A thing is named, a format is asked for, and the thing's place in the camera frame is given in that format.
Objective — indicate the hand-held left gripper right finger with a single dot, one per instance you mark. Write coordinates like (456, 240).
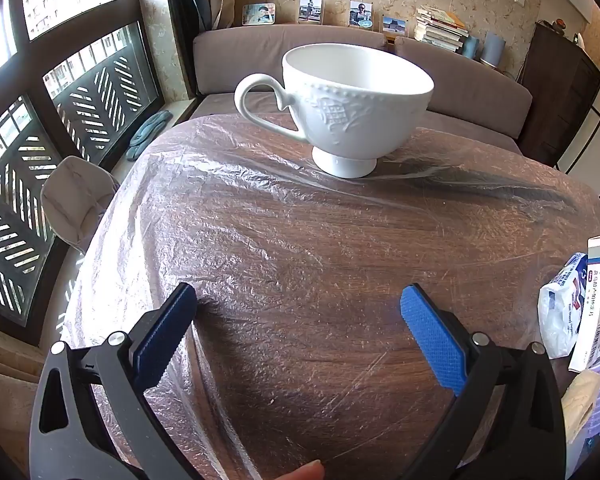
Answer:
(432, 332)

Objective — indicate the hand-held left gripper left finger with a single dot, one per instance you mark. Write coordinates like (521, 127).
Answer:
(164, 332)

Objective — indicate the person's left hand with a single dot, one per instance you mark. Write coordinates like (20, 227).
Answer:
(302, 472)

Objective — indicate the crumpled white printed packet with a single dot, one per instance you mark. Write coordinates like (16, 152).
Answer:
(560, 305)

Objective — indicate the white medicine box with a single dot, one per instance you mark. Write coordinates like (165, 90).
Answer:
(596, 290)

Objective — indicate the blue slippers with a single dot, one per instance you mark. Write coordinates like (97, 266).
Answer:
(147, 132)

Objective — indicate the brown sofa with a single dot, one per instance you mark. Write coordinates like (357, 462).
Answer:
(215, 102)

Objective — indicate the white embossed teacup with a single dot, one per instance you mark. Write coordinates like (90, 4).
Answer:
(352, 105)

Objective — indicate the window with lattice railing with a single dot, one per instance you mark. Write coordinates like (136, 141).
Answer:
(40, 125)

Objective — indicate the paper screen sliding door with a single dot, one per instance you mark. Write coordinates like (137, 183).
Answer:
(597, 140)

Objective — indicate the brown sofa back cushion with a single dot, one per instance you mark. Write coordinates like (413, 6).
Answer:
(240, 55)
(472, 80)

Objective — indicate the dark wooden cabinet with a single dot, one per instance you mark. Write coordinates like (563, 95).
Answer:
(555, 95)

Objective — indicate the blue cup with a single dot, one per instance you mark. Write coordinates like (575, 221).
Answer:
(470, 47)

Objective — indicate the grey cylinder speaker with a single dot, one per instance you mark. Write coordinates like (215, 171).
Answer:
(493, 49)

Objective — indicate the stack of books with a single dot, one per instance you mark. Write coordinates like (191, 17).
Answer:
(440, 27)

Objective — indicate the building landscape photo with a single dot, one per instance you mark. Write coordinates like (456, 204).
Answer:
(395, 26)

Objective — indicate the portrait photo with sunglasses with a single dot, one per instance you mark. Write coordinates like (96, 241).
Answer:
(361, 14)

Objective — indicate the white object on cabinet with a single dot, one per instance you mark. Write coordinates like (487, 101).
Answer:
(580, 41)

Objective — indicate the standing person photo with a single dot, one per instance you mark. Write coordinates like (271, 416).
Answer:
(311, 10)

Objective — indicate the rounded photo frame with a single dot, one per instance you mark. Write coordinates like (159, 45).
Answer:
(259, 14)

